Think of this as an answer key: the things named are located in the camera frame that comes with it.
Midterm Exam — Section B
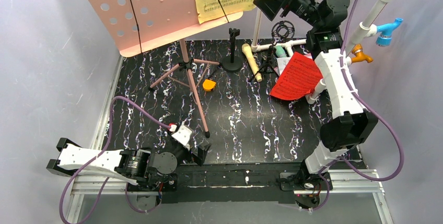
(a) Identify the small black tripod stand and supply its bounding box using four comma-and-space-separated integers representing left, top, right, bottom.
248, 20, 295, 82

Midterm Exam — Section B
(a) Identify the green microphone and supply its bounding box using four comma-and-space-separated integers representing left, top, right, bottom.
274, 45, 288, 58

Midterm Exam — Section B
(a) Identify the cream yellow microphone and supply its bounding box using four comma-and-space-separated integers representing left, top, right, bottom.
241, 43, 262, 82

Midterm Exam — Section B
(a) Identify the red sheet music page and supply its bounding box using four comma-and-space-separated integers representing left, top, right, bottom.
270, 52, 322, 101

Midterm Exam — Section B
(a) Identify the black microphone stand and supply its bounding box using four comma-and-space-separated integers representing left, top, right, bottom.
221, 28, 242, 73

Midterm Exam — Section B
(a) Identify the pink music stand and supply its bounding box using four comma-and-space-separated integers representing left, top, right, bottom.
71, 0, 244, 139

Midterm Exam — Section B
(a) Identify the white sheet music page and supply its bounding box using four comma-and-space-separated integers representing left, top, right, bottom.
277, 52, 313, 76

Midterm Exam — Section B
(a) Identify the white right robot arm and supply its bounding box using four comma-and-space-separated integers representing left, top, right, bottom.
253, 0, 378, 175

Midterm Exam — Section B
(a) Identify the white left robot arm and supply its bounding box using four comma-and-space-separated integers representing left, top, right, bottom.
46, 138, 211, 191

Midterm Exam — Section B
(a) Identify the orange tape measure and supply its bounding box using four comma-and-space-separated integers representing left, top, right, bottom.
202, 79, 217, 92

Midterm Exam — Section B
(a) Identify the orange pipe fitting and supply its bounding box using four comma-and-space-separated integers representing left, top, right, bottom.
351, 44, 374, 64

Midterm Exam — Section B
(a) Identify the blue pipe fitting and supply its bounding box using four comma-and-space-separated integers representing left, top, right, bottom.
376, 18, 403, 47

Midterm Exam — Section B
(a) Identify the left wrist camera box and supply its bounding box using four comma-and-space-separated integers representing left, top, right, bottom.
172, 125, 195, 151

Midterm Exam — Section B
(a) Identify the white PVC pipe frame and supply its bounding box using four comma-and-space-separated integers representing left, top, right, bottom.
250, 0, 416, 105

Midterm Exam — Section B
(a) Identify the right robot arm base mount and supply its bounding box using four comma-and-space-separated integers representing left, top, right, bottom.
277, 170, 333, 211

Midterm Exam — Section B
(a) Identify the aluminium rail frame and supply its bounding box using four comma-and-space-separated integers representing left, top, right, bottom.
64, 42, 394, 224

